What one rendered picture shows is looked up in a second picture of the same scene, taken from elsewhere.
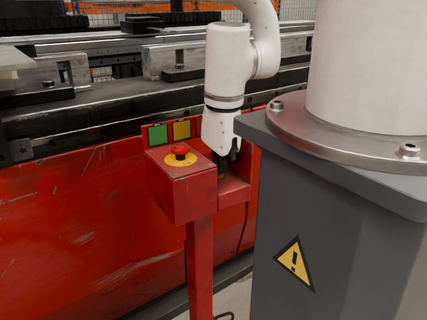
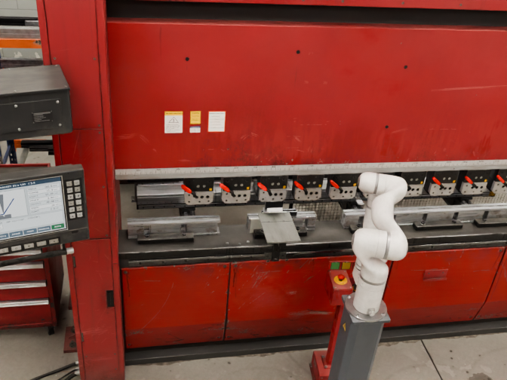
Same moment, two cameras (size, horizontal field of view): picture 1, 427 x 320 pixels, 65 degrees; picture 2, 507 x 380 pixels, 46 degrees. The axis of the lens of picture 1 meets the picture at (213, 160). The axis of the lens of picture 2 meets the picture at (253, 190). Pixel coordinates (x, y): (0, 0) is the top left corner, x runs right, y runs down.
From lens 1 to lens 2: 256 cm
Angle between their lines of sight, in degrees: 21
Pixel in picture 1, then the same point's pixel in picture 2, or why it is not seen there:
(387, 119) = (358, 309)
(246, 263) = not seen: hidden behind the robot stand
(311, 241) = (346, 323)
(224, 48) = not seen: hidden behind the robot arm
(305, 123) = (350, 303)
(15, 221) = (270, 279)
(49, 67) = (299, 220)
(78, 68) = (311, 222)
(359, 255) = (350, 327)
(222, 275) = not seen: hidden behind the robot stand
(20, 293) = (261, 306)
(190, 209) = (338, 301)
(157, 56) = (349, 219)
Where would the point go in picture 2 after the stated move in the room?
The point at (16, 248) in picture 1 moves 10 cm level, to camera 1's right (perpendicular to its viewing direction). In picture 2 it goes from (266, 289) to (282, 295)
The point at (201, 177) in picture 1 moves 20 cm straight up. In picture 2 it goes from (345, 291) to (351, 262)
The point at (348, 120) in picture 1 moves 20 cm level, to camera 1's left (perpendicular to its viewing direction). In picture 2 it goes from (354, 307) to (314, 291)
